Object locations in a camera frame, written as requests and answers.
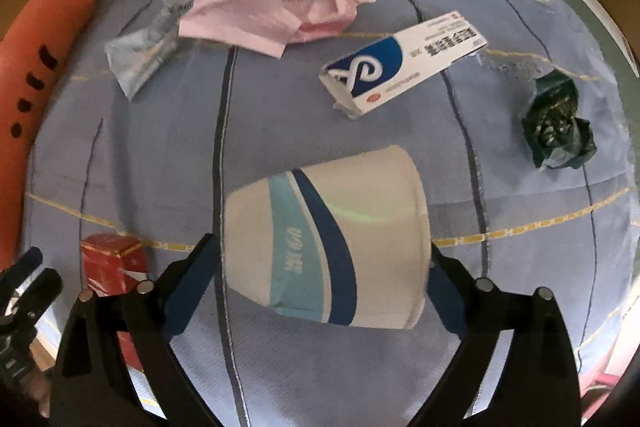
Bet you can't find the blue striped blanket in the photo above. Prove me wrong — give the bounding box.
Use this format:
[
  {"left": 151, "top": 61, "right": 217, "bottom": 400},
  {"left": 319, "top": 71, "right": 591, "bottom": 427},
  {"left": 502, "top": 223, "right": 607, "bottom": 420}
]
[{"left": 20, "top": 0, "right": 637, "bottom": 427}]

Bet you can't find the black and red wrapper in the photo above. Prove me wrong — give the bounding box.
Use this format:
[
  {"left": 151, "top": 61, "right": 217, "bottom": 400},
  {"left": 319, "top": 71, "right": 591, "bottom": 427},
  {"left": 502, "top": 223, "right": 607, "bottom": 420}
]
[{"left": 80, "top": 233, "right": 151, "bottom": 369}]

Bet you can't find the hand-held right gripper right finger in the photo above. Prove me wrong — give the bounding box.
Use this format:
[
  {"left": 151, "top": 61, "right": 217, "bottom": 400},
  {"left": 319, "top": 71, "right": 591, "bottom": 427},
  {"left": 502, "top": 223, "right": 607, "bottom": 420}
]
[{"left": 415, "top": 244, "right": 584, "bottom": 427}]

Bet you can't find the white and blue paper cup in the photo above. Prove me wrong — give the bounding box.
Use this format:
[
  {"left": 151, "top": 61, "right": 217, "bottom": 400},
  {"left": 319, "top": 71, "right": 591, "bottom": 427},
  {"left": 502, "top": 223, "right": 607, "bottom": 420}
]
[{"left": 222, "top": 144, "right": 432, "bottom": 331}]

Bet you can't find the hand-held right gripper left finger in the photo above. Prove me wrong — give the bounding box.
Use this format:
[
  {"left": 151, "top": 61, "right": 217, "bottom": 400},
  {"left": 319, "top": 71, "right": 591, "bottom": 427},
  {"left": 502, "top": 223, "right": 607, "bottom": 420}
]
[{"left": 50, "top": 233, "right": 222, "bottom": 427}]

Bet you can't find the clear plastic wrapper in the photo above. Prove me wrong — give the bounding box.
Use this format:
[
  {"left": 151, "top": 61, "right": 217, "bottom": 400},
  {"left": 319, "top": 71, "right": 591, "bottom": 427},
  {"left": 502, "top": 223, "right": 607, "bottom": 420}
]
[{"left": 104, "top": 9, "right": 181, "bottom": 103}]

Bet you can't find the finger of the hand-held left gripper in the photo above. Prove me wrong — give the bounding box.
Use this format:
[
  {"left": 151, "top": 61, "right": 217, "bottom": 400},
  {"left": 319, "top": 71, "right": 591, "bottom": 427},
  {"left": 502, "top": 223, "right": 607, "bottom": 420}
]
[
  {"left": 9, "top": 268, "right": 64, "bottom": 329},
  {"left": 0, "top": 247, "right": 44, "bottom": 304}
]

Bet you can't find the white and blue medicine box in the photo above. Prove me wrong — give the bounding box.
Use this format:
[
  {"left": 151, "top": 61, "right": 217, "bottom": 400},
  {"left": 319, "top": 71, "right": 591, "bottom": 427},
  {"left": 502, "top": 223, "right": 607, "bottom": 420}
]
[{"left": 318, "top": 10, "right": 489, "bottom": 120}]

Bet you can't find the dark green wrapper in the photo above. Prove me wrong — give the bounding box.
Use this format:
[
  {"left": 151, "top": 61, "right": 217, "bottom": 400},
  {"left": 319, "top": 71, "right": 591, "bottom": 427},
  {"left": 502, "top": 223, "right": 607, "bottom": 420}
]
[{"left": 521, "top": 73, "right": 599, "bottom": 170}]

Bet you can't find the orange carrot plush pillow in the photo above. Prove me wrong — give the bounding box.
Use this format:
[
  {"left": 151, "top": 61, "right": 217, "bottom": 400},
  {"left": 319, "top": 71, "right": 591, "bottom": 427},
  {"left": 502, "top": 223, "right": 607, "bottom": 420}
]
[{"left": 0, "top": 0, "right": 117, "bottom": 274}]

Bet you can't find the person's left hand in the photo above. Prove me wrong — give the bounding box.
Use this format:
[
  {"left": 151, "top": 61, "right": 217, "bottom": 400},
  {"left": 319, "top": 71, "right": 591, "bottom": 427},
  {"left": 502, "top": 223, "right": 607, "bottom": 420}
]
[{"left": 24, "top": 377, "right": 54, "bottom": 419}]

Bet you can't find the pink and white packet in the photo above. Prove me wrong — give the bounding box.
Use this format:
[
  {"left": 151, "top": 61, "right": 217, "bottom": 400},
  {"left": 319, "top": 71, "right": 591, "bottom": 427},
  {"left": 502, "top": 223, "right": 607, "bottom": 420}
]
[{"left": 152, "top": 0, "right": 377, "bottom": 60}]

